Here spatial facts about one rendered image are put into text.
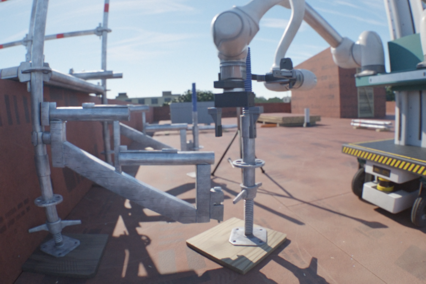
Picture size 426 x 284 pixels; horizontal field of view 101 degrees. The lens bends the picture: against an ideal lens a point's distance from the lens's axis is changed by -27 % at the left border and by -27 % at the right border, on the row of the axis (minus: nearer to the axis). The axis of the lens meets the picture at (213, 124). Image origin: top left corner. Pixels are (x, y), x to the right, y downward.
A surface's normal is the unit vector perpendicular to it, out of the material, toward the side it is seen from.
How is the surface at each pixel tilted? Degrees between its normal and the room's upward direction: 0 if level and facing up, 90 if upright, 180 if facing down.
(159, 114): 90
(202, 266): 0
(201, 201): 90
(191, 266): 0
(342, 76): 90
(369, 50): 88
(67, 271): 0
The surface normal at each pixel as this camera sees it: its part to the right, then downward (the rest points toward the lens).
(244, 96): -0.58, 0.07
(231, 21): -0.23, 0.18
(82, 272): -0.04, -1.00
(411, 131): -0.99, 0.04
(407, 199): 0.14, 0.07
